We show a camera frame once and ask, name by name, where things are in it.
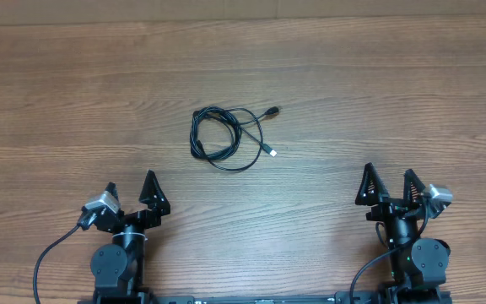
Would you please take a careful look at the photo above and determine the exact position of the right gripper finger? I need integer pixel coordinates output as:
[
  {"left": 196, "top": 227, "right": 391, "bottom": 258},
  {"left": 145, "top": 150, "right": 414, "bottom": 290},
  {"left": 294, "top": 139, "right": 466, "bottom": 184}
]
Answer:
[
  {"left": 403, "top": 169, "right": 426, "bottom": 204},
  {"left": 355, "top": 162, "right": 390, "bottom": 206}
]

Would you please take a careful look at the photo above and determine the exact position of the thin black USB cable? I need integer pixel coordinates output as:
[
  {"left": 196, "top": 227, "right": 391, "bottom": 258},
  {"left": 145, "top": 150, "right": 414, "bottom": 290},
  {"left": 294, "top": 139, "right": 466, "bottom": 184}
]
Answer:
[{"left": 202, "top": 105, "right": 283, "bottom": 173}]

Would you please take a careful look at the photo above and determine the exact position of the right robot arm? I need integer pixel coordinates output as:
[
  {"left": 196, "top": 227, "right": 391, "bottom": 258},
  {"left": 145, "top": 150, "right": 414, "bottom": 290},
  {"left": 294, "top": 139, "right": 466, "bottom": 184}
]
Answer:
[{"left": 348, "top": 163, "right": 453, "bottom": 303}]

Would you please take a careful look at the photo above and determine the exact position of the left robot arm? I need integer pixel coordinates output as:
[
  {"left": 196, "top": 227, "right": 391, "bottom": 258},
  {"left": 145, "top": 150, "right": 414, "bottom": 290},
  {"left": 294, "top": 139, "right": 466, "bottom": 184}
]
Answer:
[{"left": 82, "top": 170, "right": 170, "bottom": 304}]

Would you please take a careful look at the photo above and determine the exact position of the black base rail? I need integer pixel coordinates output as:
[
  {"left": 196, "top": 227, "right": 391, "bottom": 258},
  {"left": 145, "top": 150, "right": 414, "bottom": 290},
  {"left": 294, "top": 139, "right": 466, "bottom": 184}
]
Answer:
[{"left": 78, "top": 290, "right": 453, "bottom": 304}]

